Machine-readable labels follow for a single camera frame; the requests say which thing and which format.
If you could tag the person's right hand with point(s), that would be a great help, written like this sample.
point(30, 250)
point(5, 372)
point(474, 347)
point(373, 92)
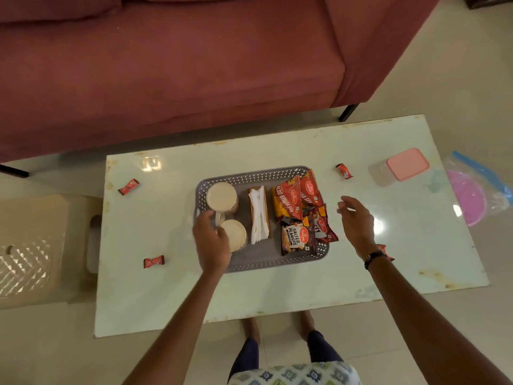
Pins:
point(358, 226)

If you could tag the person's left hand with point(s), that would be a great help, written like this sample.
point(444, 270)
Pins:
point(212, 248)

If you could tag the white floral mug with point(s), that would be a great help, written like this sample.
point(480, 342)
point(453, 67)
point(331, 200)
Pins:
point(236, 235)
point(221, 196)

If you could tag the maroon nuts snack packet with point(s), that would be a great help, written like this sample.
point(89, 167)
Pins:
point(322, 226)

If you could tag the red candy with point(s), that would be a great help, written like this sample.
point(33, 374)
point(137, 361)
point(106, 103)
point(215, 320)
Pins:
point(344, 171)
point(128, 187)
point(386, 252)
point(154, 261)

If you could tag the grey plastic tray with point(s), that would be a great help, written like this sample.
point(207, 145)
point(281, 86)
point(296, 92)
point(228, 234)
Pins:
point(256, 256)

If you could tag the dark peanuts snack packet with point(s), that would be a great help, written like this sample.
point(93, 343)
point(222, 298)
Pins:
point(296, 236)

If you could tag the wooden napkin holder with napkins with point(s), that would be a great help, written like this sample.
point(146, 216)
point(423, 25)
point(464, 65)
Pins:
point(267, 212)

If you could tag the clear container with pink lid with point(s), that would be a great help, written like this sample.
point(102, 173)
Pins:
point(406, 164)

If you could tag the clear blue-sealed zip bag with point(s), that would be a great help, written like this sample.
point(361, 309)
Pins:
point(493, 184)

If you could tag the person's left forearm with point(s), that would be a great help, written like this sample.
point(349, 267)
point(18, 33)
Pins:
point(176, 332)

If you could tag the person's right forearm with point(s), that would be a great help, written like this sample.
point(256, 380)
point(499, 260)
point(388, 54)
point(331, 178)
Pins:
point(425, 324)

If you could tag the person's left foot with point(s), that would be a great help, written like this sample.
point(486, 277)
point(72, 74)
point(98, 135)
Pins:
point(251, 328)

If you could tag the person's foot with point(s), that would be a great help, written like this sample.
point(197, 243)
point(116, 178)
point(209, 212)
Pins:
point(307, 322)
point(251, 328)

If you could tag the person's right foot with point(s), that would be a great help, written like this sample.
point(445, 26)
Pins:
point(307, 322)

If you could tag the dark blue trousers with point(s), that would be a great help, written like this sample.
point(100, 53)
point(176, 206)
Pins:
point(248, 352)

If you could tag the pink plastic stool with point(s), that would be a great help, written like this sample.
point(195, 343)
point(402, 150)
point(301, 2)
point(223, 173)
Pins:
point(467, 200)

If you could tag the black sofa leg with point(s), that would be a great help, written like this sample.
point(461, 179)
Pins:
point(348, 113)
point(14, 171)

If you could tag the beige plastic stool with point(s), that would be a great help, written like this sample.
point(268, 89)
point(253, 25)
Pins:
point(44, 244)

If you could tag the red fabric sofa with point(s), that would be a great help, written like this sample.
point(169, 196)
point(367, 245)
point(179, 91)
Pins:
point(180, 68)

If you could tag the dark furniture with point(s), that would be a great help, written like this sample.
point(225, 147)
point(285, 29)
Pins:
point(489, 0)

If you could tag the red sofa back cushion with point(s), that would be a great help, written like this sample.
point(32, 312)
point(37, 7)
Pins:
point(56, 7)

